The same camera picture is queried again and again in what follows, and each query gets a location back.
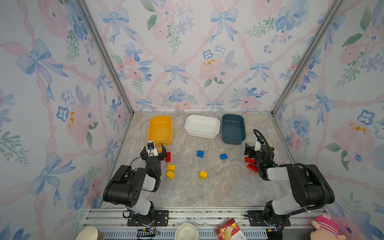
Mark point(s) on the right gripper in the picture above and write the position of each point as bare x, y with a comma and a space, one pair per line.
255, 154

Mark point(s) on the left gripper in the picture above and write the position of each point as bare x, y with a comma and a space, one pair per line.
153, 157

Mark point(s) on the dark teal plastic bin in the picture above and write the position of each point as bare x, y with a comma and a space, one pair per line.
233, 129

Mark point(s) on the blue lego brick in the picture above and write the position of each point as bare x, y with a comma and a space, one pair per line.
223, 156
200, 154

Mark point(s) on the yellow plastic bin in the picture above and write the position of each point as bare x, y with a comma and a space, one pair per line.
161, 130

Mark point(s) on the white plastic bin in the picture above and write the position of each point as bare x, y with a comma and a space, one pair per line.
202, 126

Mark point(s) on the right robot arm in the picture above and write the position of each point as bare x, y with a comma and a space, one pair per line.
309, 189

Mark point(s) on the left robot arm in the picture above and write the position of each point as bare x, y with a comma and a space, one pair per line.
126, 186

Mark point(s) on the red lego brick left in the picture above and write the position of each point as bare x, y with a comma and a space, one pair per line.
168, 157

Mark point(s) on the long red lego brick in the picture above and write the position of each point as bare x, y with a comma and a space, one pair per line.
253, 167

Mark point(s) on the yellow lego brick upper left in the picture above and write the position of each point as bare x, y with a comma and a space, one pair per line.
171, 167

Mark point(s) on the yellow lego brick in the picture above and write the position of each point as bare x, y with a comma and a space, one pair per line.
170, 175
203, 175
171, 167

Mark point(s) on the yellow lego brick lower left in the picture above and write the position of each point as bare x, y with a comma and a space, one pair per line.
170, 175

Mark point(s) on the yellow lego brick centre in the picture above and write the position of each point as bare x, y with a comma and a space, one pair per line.
203, 175

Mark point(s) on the white paper cup centre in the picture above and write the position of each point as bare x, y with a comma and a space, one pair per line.
186, 232

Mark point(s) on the red snack box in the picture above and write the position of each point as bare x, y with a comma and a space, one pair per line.
230, 231

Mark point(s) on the paper cup left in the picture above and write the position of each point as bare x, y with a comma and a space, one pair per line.
90, 233

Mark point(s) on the pink plush toy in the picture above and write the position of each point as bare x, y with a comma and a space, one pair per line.
326, 229

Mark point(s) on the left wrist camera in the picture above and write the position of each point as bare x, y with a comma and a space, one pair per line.
151, 149

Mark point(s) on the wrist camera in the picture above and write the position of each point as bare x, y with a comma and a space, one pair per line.
151, 149
257, 146

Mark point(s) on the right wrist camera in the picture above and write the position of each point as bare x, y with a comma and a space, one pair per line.
257, 146

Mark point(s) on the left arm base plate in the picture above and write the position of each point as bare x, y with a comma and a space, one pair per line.
155, 218

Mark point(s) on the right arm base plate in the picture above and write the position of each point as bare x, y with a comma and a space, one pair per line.
259, 218

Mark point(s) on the aluminium rail frame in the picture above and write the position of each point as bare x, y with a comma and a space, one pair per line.
113, 223

